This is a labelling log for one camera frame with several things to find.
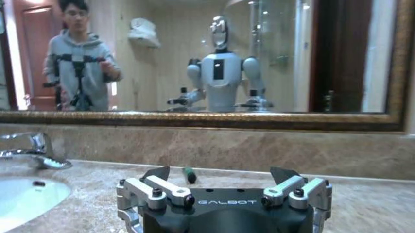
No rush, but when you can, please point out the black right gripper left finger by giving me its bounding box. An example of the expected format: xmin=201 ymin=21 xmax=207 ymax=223
xmin=115 ymin=166 xmax=195 ymax=233

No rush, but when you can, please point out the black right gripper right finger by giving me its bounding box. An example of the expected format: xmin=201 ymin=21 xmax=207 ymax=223
xmin=263 ymin=166 xmax=333 ymax=233

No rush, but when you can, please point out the chrome sink faucet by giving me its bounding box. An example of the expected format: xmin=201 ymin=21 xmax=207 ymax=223
xmin=0 ymin=132 xmax=73 ymax=170

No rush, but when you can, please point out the white ceramic sink basin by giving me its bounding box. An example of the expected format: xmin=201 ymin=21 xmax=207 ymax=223
xmin=0 ymin=176 xmax=72 ymax=233

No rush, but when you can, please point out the green marker pen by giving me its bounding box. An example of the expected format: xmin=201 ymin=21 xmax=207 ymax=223
xmin=181 ymin=166 xmax=197 ymax=184

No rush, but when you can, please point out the white robot torso and head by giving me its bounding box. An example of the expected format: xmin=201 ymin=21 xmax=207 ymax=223
xmin=200 ymin=16 xmax=249 ymax=112

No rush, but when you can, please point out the black tripod control rig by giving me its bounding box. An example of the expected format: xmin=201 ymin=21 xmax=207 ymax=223
xmin=44 ymin=53 xmax=108 ymax=111

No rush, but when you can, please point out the person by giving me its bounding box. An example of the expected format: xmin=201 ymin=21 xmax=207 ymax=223
xmin=43 ymin=0 xmax=124 ymax=111

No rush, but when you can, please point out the gold framed wall mirror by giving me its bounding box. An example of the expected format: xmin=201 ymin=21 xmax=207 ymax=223
xmin=0 ymin=0 xmax=415 ymax=133

